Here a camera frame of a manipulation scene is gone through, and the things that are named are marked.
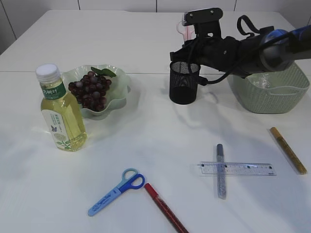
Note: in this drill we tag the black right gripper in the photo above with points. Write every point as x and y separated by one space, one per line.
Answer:
219 54

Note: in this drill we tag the pink scissors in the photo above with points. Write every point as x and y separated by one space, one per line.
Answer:
185 31

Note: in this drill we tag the clear plastic sheet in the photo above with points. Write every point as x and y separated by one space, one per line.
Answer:
264 81

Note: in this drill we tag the purple artificial grape bunch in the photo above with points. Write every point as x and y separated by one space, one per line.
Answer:
90 91

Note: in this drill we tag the yellow tea bottle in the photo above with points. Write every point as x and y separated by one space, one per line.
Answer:
60 110

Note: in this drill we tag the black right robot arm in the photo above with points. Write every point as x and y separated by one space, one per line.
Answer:
264 50

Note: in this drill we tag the black mesh pen holder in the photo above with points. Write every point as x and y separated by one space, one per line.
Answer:
183 85

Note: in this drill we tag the green wavy glass plate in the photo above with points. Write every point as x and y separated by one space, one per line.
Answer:
116 95

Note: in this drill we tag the green woven plastic basket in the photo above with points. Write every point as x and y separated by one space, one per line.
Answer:
289 87

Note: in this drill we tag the clear plastic ruler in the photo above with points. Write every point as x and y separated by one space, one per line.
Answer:
236 169

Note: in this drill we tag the gold glitter pen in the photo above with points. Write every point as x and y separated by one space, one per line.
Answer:
288 151

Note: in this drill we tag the silver glitter pen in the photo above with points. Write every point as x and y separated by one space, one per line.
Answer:
221 184

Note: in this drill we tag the red glitter pen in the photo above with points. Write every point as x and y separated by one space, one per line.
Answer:
166 211

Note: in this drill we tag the blue scissors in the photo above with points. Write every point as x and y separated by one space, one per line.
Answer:
130 179

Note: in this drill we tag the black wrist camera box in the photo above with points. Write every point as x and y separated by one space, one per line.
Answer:
205 21

